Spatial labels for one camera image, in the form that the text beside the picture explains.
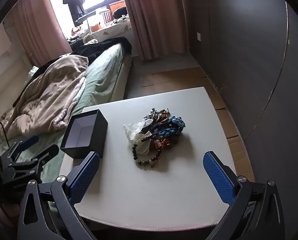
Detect pile of bead jewelry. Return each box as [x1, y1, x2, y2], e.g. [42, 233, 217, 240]
[123, 107, 186, 171]

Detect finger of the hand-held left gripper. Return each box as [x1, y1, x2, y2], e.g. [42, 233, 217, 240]
[12, 134, 40, 155]
[30, 144, 60, 167]

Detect flattened cardboard sheets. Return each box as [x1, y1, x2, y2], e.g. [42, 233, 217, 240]
[141, 66, 256, 183]

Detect dark clothes heap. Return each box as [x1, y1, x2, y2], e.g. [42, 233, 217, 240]
[70, 36, 132, 55]

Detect pink curtain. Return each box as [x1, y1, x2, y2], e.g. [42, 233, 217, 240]
[4, 0, 73, 67]
[121, 0, 193, 61]

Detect black cable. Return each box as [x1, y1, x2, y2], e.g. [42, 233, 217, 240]
[0, 121, 10, 147]

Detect beige blanket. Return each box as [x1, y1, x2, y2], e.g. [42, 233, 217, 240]
[0, 54, 89, 139]

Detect black jewelry box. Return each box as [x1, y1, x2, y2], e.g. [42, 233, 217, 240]
[60, 109, 108, 159]

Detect white plastic bag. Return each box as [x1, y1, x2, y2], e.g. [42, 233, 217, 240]
[123, 120, 153, 155]

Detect orange box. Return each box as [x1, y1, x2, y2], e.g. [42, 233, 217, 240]
[111, 1, 126, 13]

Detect floral window seat cushion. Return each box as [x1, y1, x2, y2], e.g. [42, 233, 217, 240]
[71, 20, 132, 43]

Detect bed with green sheet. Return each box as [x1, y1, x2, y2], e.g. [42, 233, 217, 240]
[0, 42, 133, 188]

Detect pink fluffy blanket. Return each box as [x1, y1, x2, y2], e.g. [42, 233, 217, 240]
[52, 76, 87, 130]

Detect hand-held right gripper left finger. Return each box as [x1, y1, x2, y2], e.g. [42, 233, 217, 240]
[17, 151, 101, 240]

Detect person's left hand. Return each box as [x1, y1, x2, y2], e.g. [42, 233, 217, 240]
[0, 201, 20, 217]

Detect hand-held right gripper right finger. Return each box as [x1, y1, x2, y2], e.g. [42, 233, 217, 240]
[203, 151, 286, 240]

